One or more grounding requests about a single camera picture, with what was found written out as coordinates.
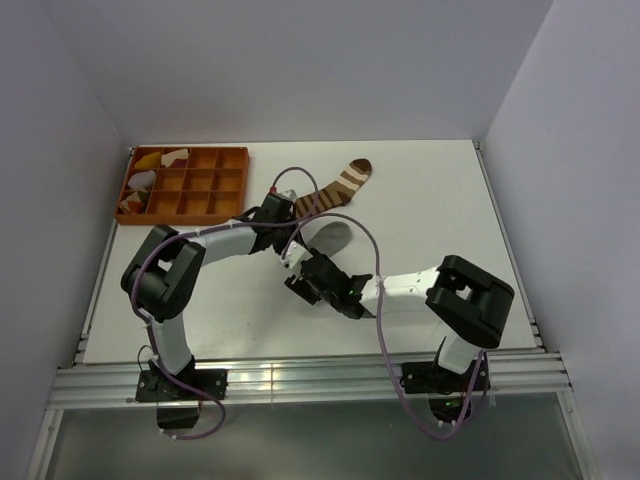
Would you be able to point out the yellow rolled sock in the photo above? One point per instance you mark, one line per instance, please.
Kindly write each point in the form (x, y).
(149, 161)

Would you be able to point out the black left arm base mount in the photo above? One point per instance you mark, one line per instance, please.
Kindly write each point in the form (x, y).
(179, 405)

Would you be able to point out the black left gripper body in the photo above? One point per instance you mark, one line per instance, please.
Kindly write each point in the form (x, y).
(281, 236)

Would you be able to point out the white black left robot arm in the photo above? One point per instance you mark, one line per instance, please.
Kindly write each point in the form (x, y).
(162, 275)

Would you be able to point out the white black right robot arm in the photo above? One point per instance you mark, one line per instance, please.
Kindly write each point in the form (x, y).
(471, 302)

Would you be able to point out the white maroon rolled sock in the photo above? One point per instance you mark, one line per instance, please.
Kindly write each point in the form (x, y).
(175, 158)

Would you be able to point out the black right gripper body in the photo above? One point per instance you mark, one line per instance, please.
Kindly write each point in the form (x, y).
(334, 299)

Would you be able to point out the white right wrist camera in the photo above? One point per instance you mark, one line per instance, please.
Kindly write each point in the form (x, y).
(293, 257)

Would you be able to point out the aluminium table edge rail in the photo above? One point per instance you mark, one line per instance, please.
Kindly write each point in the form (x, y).
(520, 286)

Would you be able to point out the aluminium front frame rail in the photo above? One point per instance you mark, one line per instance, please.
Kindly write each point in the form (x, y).
(357, 378)

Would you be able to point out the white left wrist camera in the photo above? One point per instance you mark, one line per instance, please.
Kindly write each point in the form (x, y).
(289, 194)

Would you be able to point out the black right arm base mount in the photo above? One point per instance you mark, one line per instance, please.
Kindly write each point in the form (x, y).
(446, 390)

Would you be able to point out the orange white rolled sock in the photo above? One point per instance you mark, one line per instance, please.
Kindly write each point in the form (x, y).
(134, 203)

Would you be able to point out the brown striped sock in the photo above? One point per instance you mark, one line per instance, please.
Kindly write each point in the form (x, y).
(338, 193)

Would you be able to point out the grey sock with black stripes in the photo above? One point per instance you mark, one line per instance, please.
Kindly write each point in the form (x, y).
(331, 238)

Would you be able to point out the orange wooden compartment tray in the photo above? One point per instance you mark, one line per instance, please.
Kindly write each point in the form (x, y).
(208, 191)

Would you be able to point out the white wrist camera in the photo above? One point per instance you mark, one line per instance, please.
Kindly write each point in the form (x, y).
(293, 257)
(289, 194)

